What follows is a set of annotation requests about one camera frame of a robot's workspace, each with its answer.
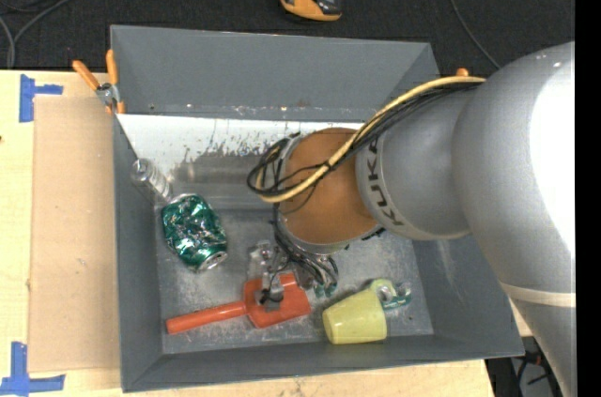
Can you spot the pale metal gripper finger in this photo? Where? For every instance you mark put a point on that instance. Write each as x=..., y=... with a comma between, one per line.
x=266, y=282
x=278, y=289

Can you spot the orange plastic scoop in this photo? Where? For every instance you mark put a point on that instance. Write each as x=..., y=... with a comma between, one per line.
x=286, y=308

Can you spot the yellow-green plastic cup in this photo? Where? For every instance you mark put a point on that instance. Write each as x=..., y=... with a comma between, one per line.
x=357, y=320

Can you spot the crushed green can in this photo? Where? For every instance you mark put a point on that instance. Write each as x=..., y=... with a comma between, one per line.
x=192, y=228

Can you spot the small green metal clip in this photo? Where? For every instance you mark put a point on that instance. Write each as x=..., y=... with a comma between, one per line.
x=399, y=297

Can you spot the clear plastic bottle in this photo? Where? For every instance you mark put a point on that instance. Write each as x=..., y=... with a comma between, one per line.
x=151, y=180

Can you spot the grey metal bin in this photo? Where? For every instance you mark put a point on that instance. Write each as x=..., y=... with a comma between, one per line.
x=263, y=71

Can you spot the brown cardboard board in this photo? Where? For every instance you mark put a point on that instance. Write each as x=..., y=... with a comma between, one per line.
x=70, y=235

